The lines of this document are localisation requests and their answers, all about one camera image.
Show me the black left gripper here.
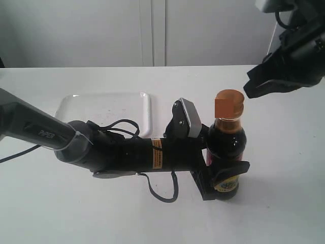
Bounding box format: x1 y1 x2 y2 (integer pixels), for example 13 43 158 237
162 123 250 201

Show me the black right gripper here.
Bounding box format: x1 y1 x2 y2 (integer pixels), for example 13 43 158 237
243 1 324 99

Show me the dark soy sauce bottle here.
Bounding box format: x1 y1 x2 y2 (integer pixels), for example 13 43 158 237
206 89 247 200

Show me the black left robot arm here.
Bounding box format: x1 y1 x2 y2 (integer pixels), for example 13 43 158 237
1 90 250 203

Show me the white rectangular plastic tray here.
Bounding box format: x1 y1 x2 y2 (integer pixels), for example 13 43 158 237
55 92 152 137

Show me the white cabinet with doors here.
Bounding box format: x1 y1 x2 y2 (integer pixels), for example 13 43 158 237
1 1 276 68

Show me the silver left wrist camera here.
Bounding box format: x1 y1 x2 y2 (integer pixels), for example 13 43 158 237
172 98 202 139

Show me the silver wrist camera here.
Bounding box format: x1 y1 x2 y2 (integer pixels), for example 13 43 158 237
255 0 295 13
172 98 202 139

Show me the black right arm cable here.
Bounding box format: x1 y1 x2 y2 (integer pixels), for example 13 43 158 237
275 10 295 30

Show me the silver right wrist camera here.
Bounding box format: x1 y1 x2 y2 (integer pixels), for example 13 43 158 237
255 0 295 13

